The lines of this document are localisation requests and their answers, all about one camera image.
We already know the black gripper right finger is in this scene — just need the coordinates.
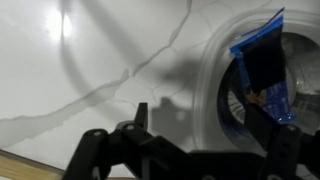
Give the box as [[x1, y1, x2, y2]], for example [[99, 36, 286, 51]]
[[229, 7, 320, 180]]

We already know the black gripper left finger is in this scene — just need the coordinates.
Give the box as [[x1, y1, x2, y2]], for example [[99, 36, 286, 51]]
[[61, 102, 193, 180]]

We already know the clear plastic bowl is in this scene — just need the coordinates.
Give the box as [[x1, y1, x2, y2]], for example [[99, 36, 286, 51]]
[[192, 7, 320, 158]]

